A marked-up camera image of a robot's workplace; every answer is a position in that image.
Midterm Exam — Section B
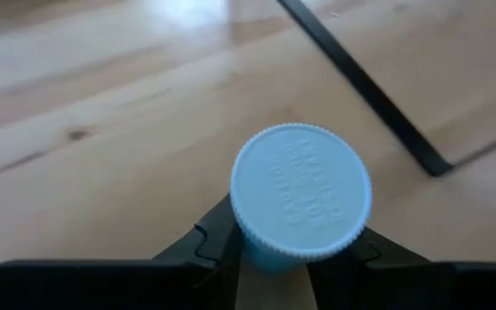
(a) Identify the wooden shelf with black legs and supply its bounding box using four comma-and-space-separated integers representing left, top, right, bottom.
276, 0, 496, 178

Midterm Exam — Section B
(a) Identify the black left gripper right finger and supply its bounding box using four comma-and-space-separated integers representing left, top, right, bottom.
307, 226, 431, 310

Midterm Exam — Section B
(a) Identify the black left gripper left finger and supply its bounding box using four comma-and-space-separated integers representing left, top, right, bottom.
152, 193, 244, 310

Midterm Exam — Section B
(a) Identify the blue medicine bottle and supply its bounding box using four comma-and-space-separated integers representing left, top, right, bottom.
229, 122, 373, 276

